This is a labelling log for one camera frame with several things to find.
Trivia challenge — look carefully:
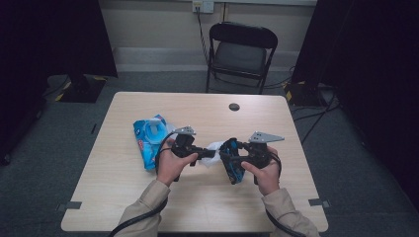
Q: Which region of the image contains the black socket cable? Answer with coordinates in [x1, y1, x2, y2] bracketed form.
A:
[196, 6, 210, 64]

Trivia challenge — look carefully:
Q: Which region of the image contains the black stand base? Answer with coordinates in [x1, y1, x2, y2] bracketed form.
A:
[284, 80, 328, 109]
[58, 73, 108, 104]

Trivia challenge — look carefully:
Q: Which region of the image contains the blue wet wipes packet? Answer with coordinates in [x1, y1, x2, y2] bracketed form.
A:
[132, 114, 181, 172]

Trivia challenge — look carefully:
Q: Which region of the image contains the person's left hand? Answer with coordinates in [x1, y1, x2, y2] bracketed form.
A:
[155, 137, 200, 188]

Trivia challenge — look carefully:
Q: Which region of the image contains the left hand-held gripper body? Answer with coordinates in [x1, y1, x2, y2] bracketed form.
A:
[170, 125, 200, 160]

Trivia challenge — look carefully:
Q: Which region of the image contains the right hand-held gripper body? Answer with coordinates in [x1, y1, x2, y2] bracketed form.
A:
[245, 131, 286, 186]

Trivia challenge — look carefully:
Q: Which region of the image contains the grey tape mark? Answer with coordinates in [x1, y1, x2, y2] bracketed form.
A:
[307, 197, 332, 208]
[55, 200, 83, 212]

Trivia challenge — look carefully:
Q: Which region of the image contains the dark curtain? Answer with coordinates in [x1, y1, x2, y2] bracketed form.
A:
[0, 0, 119, 166]
[291, 0, 419, 211]

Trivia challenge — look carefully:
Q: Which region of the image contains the black folding chair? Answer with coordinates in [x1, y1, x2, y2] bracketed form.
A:
[206, 21, 279, 96]

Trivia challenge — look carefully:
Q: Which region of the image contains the blue toy car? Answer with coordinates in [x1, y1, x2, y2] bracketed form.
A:
[218, 137, 247, 186]

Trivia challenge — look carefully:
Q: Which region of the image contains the person's right hand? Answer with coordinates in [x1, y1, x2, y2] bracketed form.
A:
[241, 145, 282, 197]

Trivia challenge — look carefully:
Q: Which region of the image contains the left hand-held gripper cable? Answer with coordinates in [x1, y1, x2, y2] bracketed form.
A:
[108, 131, 180, 237]

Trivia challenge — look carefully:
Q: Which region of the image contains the black floor cable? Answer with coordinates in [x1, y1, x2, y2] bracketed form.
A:
[292, 87, 342, 146]

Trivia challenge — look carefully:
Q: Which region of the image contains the right hand-held gripper cable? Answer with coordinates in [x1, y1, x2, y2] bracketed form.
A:
[265, 151, 307, 237]

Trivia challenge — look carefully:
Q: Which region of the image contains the white wall socket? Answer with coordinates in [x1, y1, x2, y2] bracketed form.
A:
[192, 0, 215, 15]

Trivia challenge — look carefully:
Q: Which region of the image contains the hand-held gripper cable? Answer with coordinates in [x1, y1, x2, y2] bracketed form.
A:
[108, 131, 180, 237]
[265, 151, 307, 237]

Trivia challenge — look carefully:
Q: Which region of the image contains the white wet wipe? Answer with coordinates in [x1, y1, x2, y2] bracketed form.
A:
[199, 140, 225, 168]

